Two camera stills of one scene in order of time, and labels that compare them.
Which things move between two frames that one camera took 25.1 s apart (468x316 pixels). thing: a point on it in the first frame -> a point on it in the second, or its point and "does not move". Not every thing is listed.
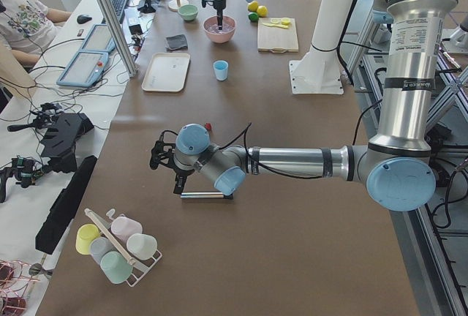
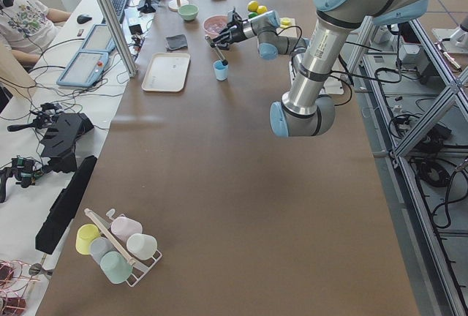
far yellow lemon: (252, 6) does not move
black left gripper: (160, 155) -> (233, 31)
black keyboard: (118, 1) does not move
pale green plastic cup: (142, 246) does not move
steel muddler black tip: (205, 194) -> (224, 62)
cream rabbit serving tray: (167, 72) does not move
